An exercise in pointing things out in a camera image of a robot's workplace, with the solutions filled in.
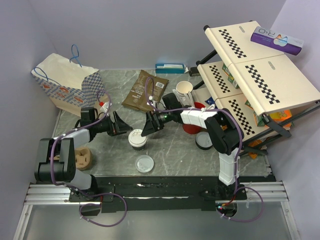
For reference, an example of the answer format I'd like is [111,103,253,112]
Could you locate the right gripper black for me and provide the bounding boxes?
[141,109,173,137]

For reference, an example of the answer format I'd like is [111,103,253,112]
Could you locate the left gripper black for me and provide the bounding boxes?
[92,111,133,136]

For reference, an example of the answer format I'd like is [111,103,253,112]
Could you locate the white plastic cup lid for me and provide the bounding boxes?
[128,129,147,148]

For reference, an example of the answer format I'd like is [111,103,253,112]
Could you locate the black paper coffee cup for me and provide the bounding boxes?
[131,143,146,151]

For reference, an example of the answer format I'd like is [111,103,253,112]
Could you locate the brown pulp cup carrier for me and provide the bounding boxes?
[53,147,93,171]

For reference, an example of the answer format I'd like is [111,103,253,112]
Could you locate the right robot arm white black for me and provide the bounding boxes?
[141,93,244,199]

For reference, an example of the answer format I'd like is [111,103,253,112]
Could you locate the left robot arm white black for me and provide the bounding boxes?
[34,107,133,201]

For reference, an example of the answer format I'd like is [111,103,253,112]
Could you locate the brown coffee bean pouch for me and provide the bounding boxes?
[121,70,169,112]

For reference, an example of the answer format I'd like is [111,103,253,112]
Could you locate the red cup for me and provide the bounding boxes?
[182,102,205,135]

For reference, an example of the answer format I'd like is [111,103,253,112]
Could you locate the stack of paper cups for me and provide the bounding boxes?
[172,81,195,107]

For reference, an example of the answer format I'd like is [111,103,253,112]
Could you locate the teal blue box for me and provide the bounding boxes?
[155,63,189,74]

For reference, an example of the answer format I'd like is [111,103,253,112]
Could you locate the blue checkered paper bag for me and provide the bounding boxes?
[31,44,110,116]

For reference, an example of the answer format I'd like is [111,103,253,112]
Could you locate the green snack boxes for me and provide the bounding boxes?
[222,63,240,89]

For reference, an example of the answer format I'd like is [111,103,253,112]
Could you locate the orange snack packet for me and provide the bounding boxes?
[248,139,268,159]

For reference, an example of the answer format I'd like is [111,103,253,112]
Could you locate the cream checkered tiered shelf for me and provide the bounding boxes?
[196,21,320,154]

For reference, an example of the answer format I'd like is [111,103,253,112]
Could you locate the purple white box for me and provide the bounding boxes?
[250,26,305,56]

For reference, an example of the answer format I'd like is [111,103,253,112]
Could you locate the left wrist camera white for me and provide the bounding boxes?
[99,101,111,113]

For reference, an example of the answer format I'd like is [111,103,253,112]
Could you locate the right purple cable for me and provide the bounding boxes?
[144,76,265,223]

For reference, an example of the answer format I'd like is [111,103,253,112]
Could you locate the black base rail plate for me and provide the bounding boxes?
[67,174,248,214]

